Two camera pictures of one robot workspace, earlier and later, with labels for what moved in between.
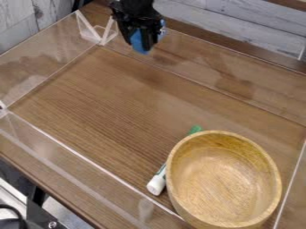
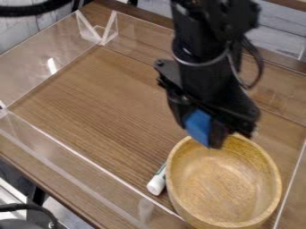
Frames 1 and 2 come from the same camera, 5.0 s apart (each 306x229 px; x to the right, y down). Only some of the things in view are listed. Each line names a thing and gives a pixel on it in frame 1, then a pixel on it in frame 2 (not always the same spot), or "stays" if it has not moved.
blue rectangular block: x=136 y=39 to x=198 y=123
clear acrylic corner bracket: x=96 y=33 stays
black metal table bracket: x=36 y=213 stays
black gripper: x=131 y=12 to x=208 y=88
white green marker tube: x=155 y=185 stays
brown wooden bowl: x=223 y=183 stays
